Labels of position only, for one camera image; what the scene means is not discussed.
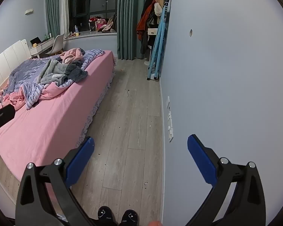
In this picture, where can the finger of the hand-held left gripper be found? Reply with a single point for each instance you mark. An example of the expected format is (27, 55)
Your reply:
(3, 117)

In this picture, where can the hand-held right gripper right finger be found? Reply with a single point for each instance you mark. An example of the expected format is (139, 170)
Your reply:
(201, 160)

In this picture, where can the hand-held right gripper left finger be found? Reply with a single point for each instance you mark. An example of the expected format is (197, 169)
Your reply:
(80, 160)

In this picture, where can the long white socket panel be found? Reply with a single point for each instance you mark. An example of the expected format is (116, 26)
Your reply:
(170, 127)

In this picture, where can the pink bed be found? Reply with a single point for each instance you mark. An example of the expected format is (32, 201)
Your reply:
(49, 122)

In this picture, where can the purple floral duvet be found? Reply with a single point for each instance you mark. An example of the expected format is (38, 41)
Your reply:
(26, 75)

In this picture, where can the white padded headboard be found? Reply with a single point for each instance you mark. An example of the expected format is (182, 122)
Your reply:
(4, 61)

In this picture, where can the dark printed slipper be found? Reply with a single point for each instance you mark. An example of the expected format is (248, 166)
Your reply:
(129, 217)
(105, 215)

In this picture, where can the grey fluffy garment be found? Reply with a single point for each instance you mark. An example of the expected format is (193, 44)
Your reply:
(61, 73)

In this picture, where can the white desk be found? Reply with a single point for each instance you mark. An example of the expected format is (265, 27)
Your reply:
(39, 48)

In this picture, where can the black laptop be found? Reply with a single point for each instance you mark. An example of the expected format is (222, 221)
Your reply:
(35, 40)

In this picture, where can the white chair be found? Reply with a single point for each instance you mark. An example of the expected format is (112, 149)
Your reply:
(57, 43)

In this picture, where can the pink fluffy garment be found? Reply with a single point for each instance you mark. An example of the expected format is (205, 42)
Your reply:
(72, 54)

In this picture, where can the blue bottle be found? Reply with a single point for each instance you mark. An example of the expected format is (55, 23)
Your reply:
(76, 30)

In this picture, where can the narrow green curtain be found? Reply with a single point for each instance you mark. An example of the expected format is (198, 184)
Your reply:
(53, 9)

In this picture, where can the white sheer curtain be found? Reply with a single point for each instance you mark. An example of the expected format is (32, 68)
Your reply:
(64, 11)

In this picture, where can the blue folding rack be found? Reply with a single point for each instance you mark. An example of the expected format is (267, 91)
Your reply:
(159, 42)

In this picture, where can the pile of bags and clothes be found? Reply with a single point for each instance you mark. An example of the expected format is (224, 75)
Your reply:
(103, 23)

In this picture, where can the white box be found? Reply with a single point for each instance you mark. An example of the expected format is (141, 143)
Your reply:
(152, 31)

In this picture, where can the wide green curtain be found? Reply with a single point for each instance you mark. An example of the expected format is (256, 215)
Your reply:
(129, 21)

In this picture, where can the coat rack with clothes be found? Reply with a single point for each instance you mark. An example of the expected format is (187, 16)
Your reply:
(149, 21)

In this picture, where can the orange jacket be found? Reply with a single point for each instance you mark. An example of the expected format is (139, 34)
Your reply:
(142, 23)

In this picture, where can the beige hat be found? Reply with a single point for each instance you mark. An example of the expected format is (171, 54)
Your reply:
(158, 9)

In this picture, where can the small white wall socket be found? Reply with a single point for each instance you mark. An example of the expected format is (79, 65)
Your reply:
(168, 102)

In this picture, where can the beige wall fixture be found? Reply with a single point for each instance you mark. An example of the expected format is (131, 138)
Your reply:
(29, 11)

